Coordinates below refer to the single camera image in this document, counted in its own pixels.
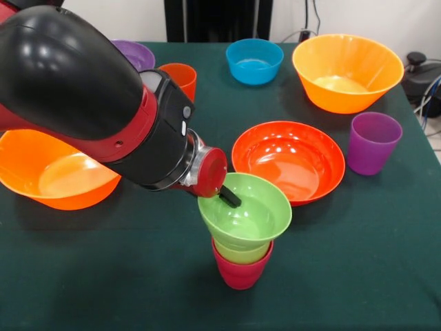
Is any tangle of cables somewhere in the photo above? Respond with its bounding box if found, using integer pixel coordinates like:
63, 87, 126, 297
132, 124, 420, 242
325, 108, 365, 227
411, 58, 441, 139

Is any purple plastic cup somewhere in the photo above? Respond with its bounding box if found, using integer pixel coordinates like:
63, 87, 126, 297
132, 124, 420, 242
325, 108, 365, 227
346, 111, 404, 177

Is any red plastic cup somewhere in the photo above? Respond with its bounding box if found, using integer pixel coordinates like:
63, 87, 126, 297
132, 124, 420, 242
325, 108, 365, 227
158, 63, 198, 103

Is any green plastic bowl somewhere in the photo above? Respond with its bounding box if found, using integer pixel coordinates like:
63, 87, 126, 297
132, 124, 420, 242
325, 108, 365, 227
197, 172, 293, 248

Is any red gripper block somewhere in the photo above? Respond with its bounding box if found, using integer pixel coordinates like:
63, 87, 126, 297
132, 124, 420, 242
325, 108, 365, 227
188, 146, 241, 209

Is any blue plastic bowl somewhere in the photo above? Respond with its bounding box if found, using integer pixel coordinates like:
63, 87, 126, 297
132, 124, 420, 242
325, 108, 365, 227
225, 38, 285, 86

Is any green plastic cup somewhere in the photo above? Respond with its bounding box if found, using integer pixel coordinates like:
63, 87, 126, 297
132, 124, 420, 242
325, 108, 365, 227
212, 236, 271, 265

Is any red plastic bowl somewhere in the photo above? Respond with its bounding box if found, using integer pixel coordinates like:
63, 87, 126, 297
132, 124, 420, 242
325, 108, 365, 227
231, 120, 347, 208

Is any dark green table cloth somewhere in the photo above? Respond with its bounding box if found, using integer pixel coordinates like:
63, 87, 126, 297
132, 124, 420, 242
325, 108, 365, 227
0, 40, 441, 331

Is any large orange plastic bowl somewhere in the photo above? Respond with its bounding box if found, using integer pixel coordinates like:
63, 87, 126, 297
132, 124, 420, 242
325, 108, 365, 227
291, 33, 405, 115
0, 129, 122, 211

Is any black plug with cable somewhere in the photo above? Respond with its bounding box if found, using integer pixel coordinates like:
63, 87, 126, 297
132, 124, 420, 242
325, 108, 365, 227
300, 0, 310, 40

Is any purple plastic bowl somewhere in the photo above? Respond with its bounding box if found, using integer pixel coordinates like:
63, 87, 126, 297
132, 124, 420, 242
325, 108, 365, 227
110, 39, 156, 72

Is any pink plastic cup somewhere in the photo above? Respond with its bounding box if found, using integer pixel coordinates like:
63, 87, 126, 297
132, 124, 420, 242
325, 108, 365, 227
211, 239, 274, 290

